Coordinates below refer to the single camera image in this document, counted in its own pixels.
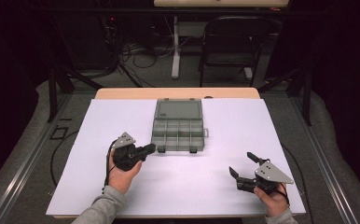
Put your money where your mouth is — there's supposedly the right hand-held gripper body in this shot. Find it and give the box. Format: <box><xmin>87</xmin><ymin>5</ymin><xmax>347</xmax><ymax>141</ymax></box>
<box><xmin>237</xmin><ymin>160</ymin><xmax>294</xmax><ymax>195</ymax></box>

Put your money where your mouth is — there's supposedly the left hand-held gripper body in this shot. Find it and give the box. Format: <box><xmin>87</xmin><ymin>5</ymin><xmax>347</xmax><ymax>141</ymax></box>
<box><xmin>111</xmin><ymin>132</ymin><xmax>148</xmax><ymax>172</ymax></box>

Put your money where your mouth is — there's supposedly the grey transparent organizer box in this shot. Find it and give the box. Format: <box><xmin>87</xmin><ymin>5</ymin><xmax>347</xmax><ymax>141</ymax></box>
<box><xmin>150</xmin><ymin>98</ymin><xmax>210</xmax><ymax>154</ymax></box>

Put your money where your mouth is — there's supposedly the person's left hand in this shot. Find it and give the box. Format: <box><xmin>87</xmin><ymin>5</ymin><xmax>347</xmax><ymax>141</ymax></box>
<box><xmin>107</xmin><ymin>155</ymin><xmax>144</xmax><ymax>195</ymax></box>

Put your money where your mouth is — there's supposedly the person's right hand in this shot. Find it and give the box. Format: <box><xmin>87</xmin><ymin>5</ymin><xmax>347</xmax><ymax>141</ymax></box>
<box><xmin>253</xmin><ymin>184</ymin><xmax>289</xmax><ymax>217</ymax></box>

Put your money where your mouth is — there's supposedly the white table cover sheet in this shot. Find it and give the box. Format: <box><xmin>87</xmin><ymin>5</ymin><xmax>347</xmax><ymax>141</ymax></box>
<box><xmin>46</xmin><ymin>98</ymin><xmax>307</xmax><ymax>217</ymax></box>

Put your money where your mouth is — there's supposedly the wooden table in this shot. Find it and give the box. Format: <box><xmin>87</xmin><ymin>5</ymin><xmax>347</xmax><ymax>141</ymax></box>
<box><xmin>52</xmin><ymin>87</ymin><xmax>307</xmax><ymax>219</ymax></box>

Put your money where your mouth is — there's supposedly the black metal stand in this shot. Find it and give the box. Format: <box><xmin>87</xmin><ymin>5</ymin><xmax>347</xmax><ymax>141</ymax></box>
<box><xmin>46</xmin><ymin>18</ymin><xmax>104</xmax><ymax>123</ymax></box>
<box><xmin>256</xmin><ymin>66</ymin><xmax>313</xmax><ymax>126</ymax></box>

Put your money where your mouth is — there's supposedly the black folding chair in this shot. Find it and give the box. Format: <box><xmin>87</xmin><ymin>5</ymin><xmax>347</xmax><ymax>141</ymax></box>
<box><xmin>199</xmin><ymin>16</ymin><xmax>275</xmax><ymax>88</ymax></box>

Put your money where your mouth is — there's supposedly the desk with white legs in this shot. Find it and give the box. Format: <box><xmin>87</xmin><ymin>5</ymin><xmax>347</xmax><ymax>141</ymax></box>
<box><xmin>153</xmin><ymin>0</ymin><xmax>289</xmax><ymax>80</ymax></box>

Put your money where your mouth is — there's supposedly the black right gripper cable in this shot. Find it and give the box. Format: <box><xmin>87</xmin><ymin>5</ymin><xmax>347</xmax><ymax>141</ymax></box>
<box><xmin>274</xmin><ymin>183</ymin><xmax>291</xmax><ymax>207</ymax></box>

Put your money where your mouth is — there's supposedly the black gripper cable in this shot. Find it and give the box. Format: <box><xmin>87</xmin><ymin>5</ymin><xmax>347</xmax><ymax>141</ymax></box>
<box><xmin>274</xmin><ymin>183</ymin><xmax>291</xmax><ymax>207</ymax></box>
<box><xmin>102</xmin><ymin>140</ymin><xmax>118</xmax><ymax>194</ymax></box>

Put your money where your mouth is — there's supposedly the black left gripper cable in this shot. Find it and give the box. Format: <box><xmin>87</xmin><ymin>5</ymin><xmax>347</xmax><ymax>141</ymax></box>
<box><xmin>102</xmin><ymin>140</ymin><xmax>118</xmax><ymax>194</ymax></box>

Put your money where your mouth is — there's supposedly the tangle of floor cables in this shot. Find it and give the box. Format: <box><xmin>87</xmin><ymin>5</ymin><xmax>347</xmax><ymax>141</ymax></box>
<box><xmin>117</xmin><ymin>15</ymin><xmax>177</xmax><ymax>88</ymax></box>

